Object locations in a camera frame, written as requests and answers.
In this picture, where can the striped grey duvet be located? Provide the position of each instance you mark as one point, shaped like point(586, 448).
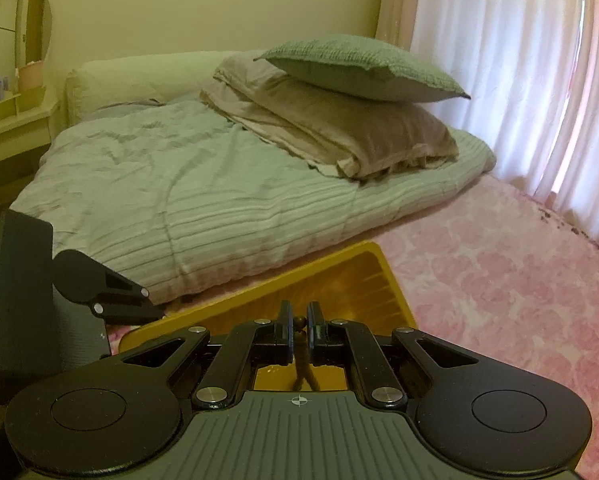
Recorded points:
point(204, 200)

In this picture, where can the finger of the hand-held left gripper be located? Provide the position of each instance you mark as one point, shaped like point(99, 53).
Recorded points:
point(129, 302)

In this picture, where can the cream dressing table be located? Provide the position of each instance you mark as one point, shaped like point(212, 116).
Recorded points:
point(14, 125)

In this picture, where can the beige pillow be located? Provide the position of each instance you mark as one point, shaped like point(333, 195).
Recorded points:
point(349, 130)

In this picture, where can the oval mirror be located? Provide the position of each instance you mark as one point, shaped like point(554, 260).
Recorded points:
point(9, 30)

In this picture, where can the pink floral bedspread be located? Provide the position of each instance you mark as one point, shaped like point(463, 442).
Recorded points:
point(504, 285)

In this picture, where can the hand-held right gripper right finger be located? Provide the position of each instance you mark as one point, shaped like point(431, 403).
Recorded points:
point(314, 322)

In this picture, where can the yellow plastic tray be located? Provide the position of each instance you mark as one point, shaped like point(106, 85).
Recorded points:
point(359, 290)

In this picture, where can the green textured pillow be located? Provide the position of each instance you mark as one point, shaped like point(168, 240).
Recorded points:
point(359, 67)

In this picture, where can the pink container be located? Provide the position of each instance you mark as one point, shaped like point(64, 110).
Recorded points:
point(31, 76)

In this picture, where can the pink drape curtain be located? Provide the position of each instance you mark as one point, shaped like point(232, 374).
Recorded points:
point(394, 5)

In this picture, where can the cream padded headboard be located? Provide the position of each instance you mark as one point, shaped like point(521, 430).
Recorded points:
point(129, 80)

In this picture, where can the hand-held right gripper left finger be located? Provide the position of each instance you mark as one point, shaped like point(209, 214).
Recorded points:
point(285, 322)

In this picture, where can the white sheer curtain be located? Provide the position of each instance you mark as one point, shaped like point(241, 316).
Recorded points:
point(504, 85)

